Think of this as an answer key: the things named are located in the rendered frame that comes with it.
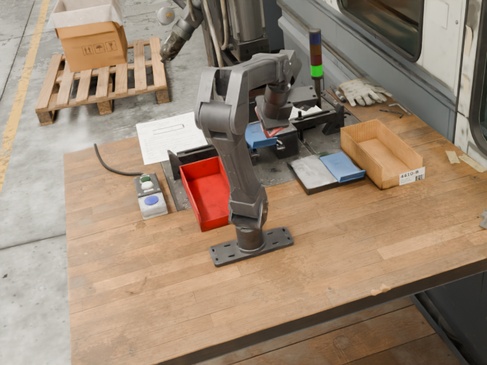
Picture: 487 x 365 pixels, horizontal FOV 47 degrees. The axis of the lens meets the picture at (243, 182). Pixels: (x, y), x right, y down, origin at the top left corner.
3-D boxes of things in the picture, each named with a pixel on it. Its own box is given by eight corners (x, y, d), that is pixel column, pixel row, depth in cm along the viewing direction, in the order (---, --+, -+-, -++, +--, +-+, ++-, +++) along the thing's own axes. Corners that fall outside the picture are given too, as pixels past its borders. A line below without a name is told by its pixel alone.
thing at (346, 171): (341, 185, 147) (340, 176, 146) (319, 158, 160) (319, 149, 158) (365, 179, 148) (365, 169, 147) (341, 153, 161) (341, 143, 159)
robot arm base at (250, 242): (203, 224, 131) (210, 242, 125) (282, 202, 134) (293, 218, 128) (208, 250, 135) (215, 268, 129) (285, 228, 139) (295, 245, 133)
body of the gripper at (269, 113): (277, 97, 146) (282, 79, 140) (289, 128, 141) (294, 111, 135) (254, 101, 145) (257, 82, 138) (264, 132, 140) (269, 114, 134)
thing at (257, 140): (254, 150, 154) (253, 141, 153) (238, 127, 167) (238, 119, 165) (277, 146, 156) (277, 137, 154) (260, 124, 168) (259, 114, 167)
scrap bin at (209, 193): (201, 232, 141) (197, 214, 138) (182, 183, 162) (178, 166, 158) (246, 219, 143) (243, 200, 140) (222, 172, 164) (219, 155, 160)
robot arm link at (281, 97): (270, 83, 140) (274, 65, 134) (291, 91, 139) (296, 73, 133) (260, 103, 136) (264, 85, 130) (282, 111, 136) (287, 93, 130)
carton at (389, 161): (381, 193, 147) (381, 168, 143) (340, 150, 168) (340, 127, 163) (424, 180, 149) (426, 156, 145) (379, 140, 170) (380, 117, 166)
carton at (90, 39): (70, 50, 517) (53, -5, 490) (135, 39, 521) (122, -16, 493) (61, 77, 461) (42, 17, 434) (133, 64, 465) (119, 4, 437)
